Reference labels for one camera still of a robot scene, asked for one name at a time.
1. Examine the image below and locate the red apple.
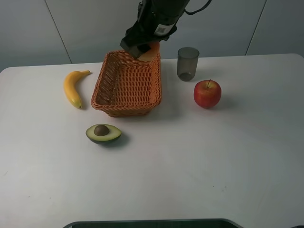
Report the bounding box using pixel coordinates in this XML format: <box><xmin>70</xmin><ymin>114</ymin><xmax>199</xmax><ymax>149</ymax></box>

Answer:
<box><xmin>193</xmin><ymin>79</ymin><xmax>222</xmax><ymax>109</ymax></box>

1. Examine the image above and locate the yellow banana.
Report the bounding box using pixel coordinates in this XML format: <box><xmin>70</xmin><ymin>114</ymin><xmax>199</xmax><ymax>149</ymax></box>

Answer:
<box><xmin>63</xmin><ymin>70</ymin><xmax>92</xmax><ymax>109</ymax></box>

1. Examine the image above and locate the halved avocado with pit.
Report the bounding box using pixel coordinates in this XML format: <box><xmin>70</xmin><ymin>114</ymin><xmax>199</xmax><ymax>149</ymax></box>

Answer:
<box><xmin>85</xmin><ymin>124</ymin><xmax>122</xmax><ymax>144</ymax></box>

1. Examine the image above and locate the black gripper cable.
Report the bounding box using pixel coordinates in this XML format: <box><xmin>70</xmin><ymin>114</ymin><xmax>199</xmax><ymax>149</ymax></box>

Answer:
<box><xmin>184</xmin><ymin>0</ymin><xmax>212</xmax><ymax>15</ymax></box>

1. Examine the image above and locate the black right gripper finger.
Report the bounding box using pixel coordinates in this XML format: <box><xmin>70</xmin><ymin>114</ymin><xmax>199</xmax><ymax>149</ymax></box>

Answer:
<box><xmin>120</xmin><ymin>29</ymin><xmax>143</xmax><ymax>50</ymax></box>
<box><xmin>129</xmin><ymin>43</ymin><xmax>152</xmax><ymax>60</ymax></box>

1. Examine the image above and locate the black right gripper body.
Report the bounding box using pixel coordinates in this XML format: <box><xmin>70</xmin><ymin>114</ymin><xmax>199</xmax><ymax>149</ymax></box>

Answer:
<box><xmin>129</xmin><ymin>0</ymin><xmax>189</xmax><ymax>44</ymax></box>

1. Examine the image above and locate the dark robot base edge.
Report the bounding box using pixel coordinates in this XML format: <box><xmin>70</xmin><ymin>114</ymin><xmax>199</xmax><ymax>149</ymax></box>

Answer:
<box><xmin>64</xmin><ymin>218</ymin><xmax>241</xmax><ymax>228</ymax></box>

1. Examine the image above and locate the woven orange wicker basket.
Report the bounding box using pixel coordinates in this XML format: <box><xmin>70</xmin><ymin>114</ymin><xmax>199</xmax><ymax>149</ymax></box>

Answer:
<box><xmin>91</xmin><ymin>50</ymin><xmax>162</xmax><ymax>117</ymax></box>

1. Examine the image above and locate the grey translucent plastic cup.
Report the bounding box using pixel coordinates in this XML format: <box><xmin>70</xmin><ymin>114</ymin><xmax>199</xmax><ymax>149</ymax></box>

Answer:
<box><xmin>177</xmin><ymin>47</ymin><xmax>200</xmax><ymax>82</ymax></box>

